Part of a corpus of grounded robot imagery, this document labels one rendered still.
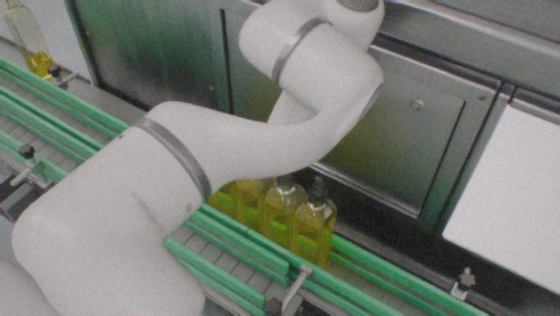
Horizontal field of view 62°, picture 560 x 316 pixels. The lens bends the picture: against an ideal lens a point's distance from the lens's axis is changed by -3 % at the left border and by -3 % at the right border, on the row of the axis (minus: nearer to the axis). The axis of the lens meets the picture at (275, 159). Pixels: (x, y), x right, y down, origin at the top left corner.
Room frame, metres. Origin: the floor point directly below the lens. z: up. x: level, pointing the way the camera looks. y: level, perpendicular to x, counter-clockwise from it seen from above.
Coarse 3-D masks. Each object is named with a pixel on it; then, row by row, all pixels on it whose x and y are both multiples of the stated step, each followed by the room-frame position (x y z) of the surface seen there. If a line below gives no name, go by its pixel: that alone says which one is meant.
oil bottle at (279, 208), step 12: (276, 192) 0.46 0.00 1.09; (300, 192) 0.46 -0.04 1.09; (264, 204) 0.46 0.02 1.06; (276, 204) 0.45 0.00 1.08; (288, 204) 0.44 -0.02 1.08; (264, 216) 0.46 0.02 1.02; (276, 216) 0.44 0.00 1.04; (288, 216) 0.43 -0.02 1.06; (276, 228) 0.44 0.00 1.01; (288, 228) 0.43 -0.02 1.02; (276, 240) 0.44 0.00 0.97; (288, 240) 0.43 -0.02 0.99
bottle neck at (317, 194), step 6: (312, 180) 0.44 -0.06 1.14; (318, 180) 0.45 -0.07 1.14; (324, 180) 0.44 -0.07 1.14; (312, 186) 0.43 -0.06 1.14; (318, 186) 0.45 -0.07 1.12; (324, 186) 0.44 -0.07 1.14; (312, 192) 0.43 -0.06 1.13; (318, 192) 0.42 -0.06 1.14; (324, 192) 0.43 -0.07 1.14; (312, 198) 0.43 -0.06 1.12; (318, 198) 0.42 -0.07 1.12; (324, 198) 0.43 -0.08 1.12; (312, 204) 0.43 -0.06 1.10; (318, 204) 0.42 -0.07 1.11; (324, 204) 0.43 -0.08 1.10
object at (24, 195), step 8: (16, 176) 0.69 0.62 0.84; (0, 184) 0.67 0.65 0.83; (8, 184) 0.67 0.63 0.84; (24, 184) 0.67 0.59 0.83; (0, 192) 0.65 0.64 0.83; (8, 192) 0.65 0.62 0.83; (16, 192) 0.65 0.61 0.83; (24, 192) 0.65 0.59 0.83; (32, 192) 0.65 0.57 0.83; (0, 200) 0.62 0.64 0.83; (8, 200) 0.62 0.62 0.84; (16, 200) 0.62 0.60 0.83; (24, 200) 0.63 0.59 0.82; (32, 200) 0.65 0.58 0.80; (0, 208) 0.61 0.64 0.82; (8, 208) 0.60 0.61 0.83; (16, 208) 0.61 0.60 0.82; (24, 208) 0.62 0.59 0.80; (8, 216) 0.60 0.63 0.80; (16, 216) 0.60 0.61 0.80
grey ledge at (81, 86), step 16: (0, 48) 1.14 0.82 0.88; (16, 48) 1.14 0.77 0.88; (48, 80) 0.99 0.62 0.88; (80, 80) 0.99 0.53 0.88; (80, 96) 0.93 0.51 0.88; (96, 96) 0.93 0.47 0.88; (112, 96) 0.93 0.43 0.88; (112, 112) 0.87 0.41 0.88; (128, 112) 0.87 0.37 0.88; (144, 112) 0.87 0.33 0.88
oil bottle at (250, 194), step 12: (240, 180) 0.49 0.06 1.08; (252, 180) 0.48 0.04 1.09; (264, 180) 0.49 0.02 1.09; (240, 192) 0.49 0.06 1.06; (252, 192) 0.47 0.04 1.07; (264, 192) 0.47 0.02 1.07; (240, 204) 0.49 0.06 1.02; (252, 204) 0.47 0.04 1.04; (240, 216) 0.49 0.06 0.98; (252, 216) 0.47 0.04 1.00; (252, 228) 0.47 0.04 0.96; (264, 228) 0.47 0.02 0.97
